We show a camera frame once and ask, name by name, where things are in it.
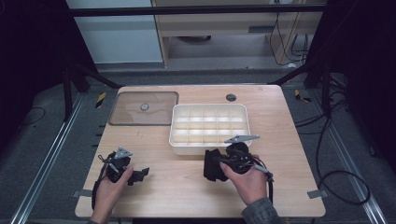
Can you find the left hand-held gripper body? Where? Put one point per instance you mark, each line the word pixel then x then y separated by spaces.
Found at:
pixel 116 166

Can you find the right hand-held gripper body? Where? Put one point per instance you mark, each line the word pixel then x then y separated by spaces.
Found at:
pixel 238 157

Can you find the black sock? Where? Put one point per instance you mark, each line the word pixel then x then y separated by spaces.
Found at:
pixel 212 168

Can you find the white divided storage box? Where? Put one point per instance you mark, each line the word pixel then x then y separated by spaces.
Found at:
pixel 193 149

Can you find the person's right hand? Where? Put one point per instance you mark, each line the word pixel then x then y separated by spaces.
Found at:
pixel 250 185

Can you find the person's left hand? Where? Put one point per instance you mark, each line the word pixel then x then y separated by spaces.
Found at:
pixel 107 196

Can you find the transparent box lid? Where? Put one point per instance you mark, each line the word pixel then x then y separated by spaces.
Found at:
pixel 130 113

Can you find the black yellow floor tape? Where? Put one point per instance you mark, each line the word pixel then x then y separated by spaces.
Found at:
pixel 301 97
pixel 100 99

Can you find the black metal stand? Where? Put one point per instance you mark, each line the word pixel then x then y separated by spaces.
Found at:
pixel 67 93
pixel 325 90

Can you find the white cabinet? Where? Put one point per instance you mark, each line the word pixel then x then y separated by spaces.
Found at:
pixel 118 37

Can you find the light wooden desk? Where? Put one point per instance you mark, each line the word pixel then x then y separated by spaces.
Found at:
pixel 218 25

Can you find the grey metal table bracket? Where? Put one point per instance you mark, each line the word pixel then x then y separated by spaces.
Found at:
pixel 317 193
pixel 83 193

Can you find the aluminium floor rail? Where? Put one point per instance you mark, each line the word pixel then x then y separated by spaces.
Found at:
pixel 351 168
pixel 46 158

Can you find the black horizontal frame bar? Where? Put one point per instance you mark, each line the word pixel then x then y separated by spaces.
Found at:
pixel 186 10

